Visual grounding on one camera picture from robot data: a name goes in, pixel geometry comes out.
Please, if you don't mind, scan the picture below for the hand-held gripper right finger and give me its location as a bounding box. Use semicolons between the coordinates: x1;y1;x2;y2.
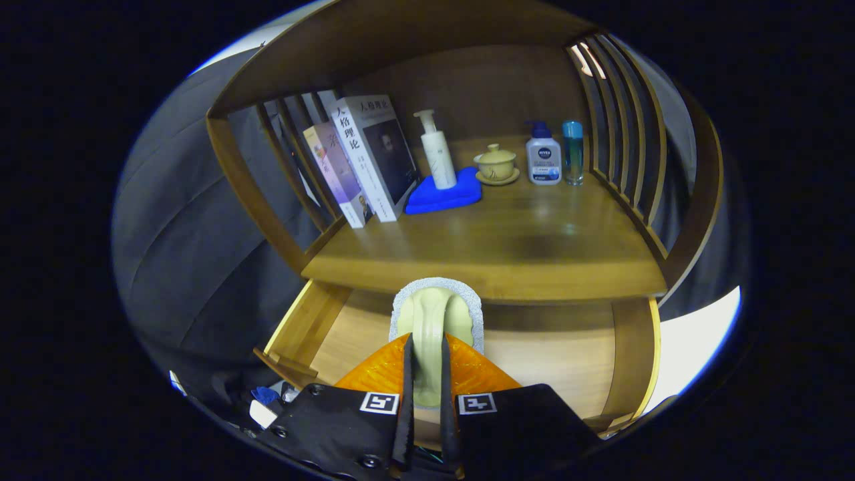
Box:
440;333;602;481

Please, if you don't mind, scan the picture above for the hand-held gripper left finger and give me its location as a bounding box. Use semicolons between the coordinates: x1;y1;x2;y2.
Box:
257;333;415;481

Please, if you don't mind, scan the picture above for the green grey scrub brush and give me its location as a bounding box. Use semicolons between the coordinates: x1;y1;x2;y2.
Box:
389;277;484;410

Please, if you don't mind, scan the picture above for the wooden drawer with black knob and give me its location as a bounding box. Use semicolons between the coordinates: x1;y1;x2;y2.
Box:
254;279;662;438

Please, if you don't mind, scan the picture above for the wooden countertop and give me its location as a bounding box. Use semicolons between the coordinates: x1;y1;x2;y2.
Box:
301;137;669;303

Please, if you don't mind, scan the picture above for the brown wooden cabinet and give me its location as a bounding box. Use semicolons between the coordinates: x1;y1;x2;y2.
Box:
206;0;725;438

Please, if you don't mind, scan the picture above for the white plastic block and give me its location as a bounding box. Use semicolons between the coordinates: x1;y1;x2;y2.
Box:
248;399;278;430

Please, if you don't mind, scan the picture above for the blue folded cloth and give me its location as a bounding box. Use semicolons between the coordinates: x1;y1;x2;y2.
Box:
404;166;483;216

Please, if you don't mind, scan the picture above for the white appliance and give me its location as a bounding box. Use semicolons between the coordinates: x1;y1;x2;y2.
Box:
645;286;742;415

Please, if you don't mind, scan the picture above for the purple book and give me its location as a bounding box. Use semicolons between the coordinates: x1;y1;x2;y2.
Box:
303;122;373;229

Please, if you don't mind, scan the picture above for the white pump bottle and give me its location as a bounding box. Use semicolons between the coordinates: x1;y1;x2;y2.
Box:
413;109;458;190

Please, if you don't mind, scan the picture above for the grey white portrait book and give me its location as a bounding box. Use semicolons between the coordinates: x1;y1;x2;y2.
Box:
329;95;423;223

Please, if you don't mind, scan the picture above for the beige lidded teacup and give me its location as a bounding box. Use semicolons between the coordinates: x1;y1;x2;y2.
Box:
473;143;521;186

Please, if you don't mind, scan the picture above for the white bottle with blue cap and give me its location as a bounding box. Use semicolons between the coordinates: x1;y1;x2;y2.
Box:
524;120;563;186

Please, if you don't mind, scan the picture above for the teal bottle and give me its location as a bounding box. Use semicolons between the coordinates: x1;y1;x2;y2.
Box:
561;120;585;186

